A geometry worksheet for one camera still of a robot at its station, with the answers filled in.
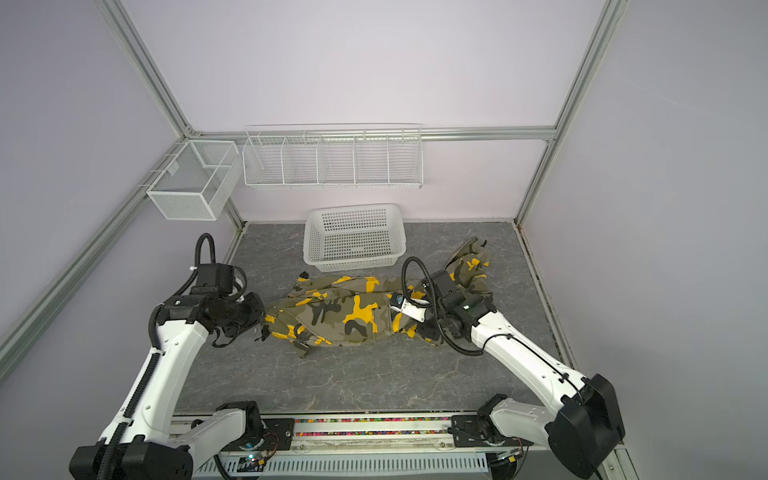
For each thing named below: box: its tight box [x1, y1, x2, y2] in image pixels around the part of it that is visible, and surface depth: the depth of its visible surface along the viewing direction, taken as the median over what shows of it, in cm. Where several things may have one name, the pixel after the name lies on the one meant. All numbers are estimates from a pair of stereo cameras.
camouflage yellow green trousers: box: [265, 238, 492, 357], surface depth 84 cm
